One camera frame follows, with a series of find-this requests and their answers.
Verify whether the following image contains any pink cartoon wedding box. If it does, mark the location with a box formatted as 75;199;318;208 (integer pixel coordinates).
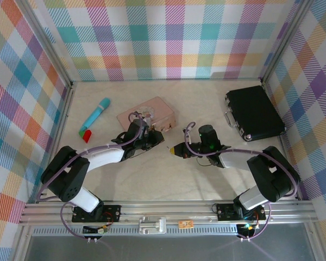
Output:
116;96;178;133

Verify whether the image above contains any light blue tube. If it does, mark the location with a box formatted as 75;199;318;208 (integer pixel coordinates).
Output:
80;97;111;131

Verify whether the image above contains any red green toy block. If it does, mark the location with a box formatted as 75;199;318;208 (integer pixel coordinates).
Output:
78;129;93;144

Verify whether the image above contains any black hard case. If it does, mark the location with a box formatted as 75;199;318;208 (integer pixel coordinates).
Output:
224;85;286;142

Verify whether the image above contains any perforated metal strip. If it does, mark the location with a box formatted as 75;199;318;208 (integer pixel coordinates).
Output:
32;225;309;236

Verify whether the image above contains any grey metal panel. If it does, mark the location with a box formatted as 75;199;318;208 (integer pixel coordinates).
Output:
16;225;326;261

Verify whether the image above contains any small black connector board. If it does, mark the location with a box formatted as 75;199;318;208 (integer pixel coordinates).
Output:
83;224;109;235
237;222;259;236

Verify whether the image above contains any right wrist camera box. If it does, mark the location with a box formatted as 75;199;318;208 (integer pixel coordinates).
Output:
182;127;193;145

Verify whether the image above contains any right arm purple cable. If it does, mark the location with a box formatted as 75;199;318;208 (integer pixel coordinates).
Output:
184;121;299;241

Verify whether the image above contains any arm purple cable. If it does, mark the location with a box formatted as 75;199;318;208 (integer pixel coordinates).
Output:
184;121;299;241
36;111;149;241

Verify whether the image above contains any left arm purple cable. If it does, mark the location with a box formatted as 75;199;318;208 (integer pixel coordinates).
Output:
36;111;149;241

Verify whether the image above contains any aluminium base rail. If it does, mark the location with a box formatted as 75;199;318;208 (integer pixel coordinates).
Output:
18;200;316;226

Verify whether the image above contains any silver latch bracket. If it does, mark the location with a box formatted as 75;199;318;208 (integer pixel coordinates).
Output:
137;216;167;235

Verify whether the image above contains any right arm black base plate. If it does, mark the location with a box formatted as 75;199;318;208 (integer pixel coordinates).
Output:
216;203;267;221

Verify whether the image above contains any left aluminium side rail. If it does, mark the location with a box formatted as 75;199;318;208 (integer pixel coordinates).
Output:
35;81;77;203

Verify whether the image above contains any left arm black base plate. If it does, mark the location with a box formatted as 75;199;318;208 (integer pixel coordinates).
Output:
72;203;122;223

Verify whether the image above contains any right aluminium corner post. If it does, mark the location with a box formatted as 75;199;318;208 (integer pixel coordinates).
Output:
260;0;316;85

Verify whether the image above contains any aluminium corner post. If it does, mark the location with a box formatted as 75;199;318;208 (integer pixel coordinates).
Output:
17;0;74;88
260;0;316;85

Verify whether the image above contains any left aluminium corner post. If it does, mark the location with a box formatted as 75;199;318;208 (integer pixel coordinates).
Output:
17;0;74;88

